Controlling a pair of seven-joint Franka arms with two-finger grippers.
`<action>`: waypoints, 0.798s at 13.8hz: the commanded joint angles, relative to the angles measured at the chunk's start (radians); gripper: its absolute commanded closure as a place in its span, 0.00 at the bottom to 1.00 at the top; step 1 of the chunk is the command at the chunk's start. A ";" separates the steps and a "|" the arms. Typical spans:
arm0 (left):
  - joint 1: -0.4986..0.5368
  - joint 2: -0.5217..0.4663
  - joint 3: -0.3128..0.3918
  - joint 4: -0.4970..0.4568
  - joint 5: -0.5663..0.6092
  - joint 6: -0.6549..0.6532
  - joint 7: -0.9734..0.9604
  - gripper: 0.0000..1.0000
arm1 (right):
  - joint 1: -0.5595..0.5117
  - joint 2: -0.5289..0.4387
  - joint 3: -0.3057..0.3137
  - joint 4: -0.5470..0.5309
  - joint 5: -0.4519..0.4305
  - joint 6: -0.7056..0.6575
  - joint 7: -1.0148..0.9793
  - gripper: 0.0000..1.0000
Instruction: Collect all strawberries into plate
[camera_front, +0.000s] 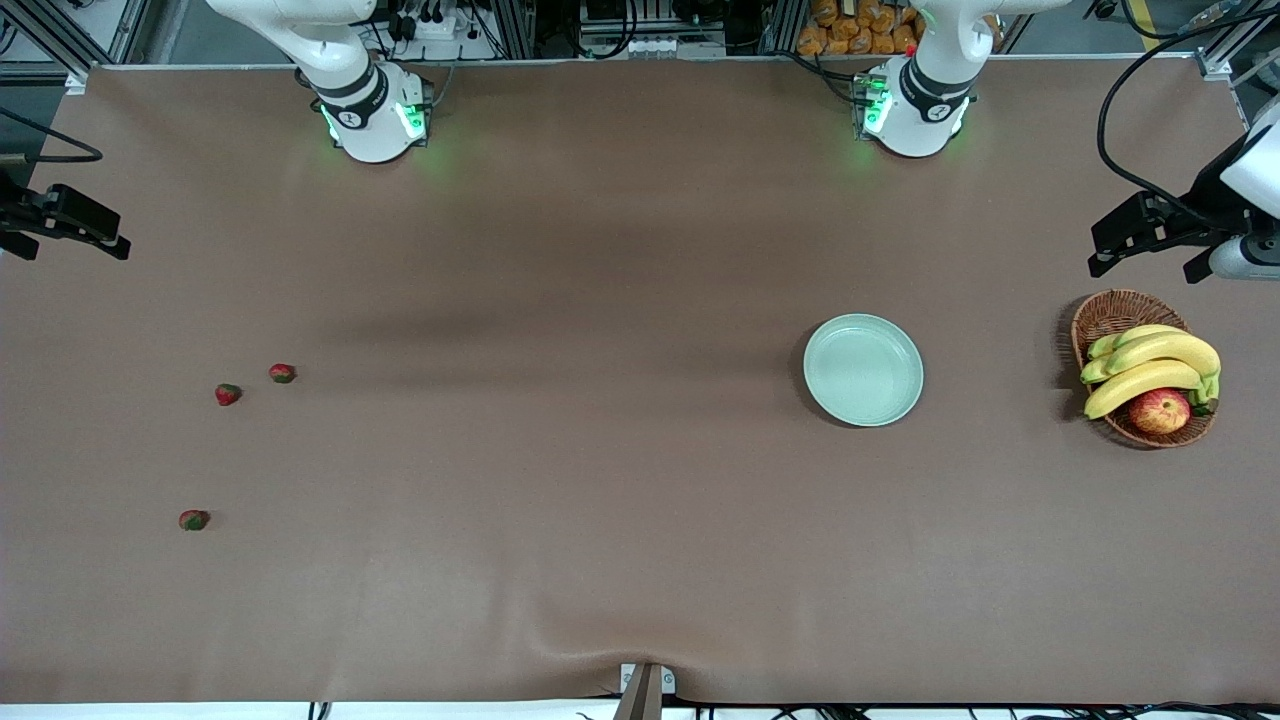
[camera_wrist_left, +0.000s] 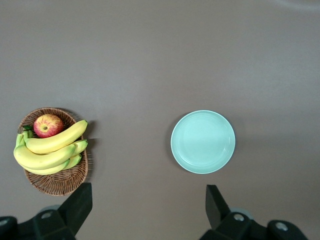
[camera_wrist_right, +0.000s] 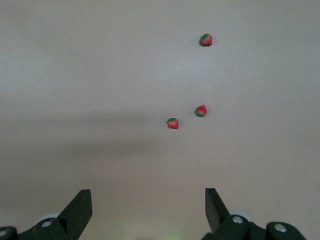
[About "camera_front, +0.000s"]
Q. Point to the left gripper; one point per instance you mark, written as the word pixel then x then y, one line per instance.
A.
pixel 1203 203

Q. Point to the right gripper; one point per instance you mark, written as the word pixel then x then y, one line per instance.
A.
pixel 12 213

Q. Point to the red strawberry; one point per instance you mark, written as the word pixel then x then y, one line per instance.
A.
pixel 282 373
pixel 228 394
pixel 194 520

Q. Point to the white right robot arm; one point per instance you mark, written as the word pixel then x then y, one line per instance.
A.
pixel 370 130

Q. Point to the light green plate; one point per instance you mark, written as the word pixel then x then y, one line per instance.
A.
pixel 863 370

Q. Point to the brown wicker basket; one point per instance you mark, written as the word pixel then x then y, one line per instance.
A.
pixel 1115 312

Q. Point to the small greenish yellow banana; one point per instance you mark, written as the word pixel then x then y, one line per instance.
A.
pixel 1135 336

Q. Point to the large yellow banana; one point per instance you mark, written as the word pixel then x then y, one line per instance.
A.
pixel 1170 350

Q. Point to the red apple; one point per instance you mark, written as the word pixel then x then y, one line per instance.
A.
pixel 1160 412

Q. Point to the white power strip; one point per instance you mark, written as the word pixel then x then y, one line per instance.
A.
pixel 435 28

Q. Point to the white connector block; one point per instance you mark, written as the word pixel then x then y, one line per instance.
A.
pixel 670 47

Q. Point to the brown table mat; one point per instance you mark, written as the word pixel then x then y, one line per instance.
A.
pixel 600 560

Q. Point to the silver aluminium corner frame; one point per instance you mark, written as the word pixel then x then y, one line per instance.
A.
pixel 1213 65
pixel 55 38

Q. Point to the silver aluminium frame post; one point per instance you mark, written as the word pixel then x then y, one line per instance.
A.
pixel 778 25
pixel 520 25

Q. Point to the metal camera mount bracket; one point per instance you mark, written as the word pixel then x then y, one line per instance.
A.
pixel 645 692

